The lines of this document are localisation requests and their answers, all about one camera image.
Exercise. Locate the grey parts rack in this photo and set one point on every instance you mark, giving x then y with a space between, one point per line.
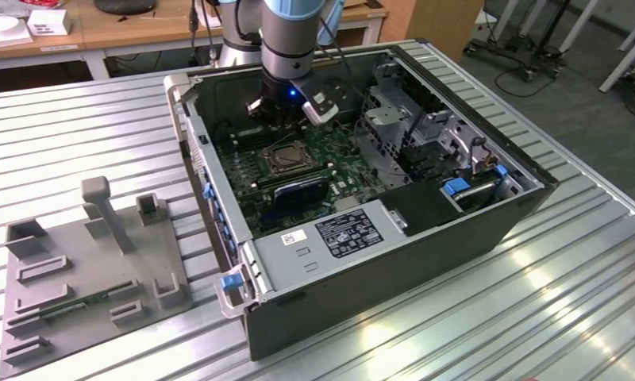
100 270

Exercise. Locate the black graphics card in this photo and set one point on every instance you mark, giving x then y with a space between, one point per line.
298 195

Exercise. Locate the green motherboard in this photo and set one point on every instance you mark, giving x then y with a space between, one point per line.
349 162

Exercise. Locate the blue case latch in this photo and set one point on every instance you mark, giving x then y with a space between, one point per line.
228 282

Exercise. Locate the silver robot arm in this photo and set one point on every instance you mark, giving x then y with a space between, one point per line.
288 39

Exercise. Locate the wooden cabinet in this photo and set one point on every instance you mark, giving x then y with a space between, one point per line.
439 24

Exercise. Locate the metal drive cage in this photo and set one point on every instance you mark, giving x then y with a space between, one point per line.
388 119

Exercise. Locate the green RAM stick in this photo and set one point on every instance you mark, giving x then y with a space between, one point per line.
73 305

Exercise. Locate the blue slot retainer clip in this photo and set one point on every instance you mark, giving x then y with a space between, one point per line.
206 191

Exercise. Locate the black round monitor base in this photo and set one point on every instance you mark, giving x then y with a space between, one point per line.
124 5

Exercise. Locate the CPU socket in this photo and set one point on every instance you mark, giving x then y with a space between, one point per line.
262 150

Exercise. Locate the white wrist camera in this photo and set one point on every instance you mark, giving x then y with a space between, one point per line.
320 111

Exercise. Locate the wooden desk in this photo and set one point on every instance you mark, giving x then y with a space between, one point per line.
137 31

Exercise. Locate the thin metal locking lever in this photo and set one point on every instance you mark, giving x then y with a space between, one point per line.
282 138

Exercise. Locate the silver power supply unit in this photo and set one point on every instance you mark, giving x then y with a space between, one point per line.
296 258

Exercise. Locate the dark grey PC case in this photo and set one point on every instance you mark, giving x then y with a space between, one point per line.
375 285

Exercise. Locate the white cardboard box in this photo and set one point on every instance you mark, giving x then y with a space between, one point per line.
46 24

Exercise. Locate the black wheeled stand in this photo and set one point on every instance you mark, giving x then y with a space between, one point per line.
544 47

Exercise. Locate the small blue clip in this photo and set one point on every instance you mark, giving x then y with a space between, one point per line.
500 171

